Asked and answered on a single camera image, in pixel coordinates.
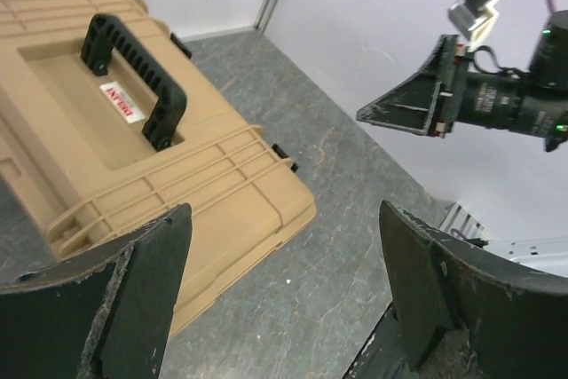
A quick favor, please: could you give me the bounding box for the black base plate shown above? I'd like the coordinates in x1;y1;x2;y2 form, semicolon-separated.
343;303;419;379

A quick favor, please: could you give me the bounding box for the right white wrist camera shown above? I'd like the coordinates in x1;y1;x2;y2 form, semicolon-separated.
447;0;500;51

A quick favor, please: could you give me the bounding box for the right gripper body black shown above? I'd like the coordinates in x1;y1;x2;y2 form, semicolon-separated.
432;35;525;138

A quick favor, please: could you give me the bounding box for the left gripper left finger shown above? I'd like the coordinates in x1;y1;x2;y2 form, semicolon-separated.
1;203;192;378

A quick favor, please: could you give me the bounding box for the tan plastic toolbox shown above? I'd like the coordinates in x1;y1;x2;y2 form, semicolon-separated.
1;0;316;334

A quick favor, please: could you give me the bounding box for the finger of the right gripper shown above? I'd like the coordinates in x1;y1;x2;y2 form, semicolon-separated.
356;35;458;137

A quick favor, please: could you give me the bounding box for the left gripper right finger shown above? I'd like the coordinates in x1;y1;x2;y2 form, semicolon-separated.
379;201;567;378

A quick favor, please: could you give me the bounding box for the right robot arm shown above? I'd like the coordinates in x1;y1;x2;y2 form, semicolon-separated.
356;11;567;152

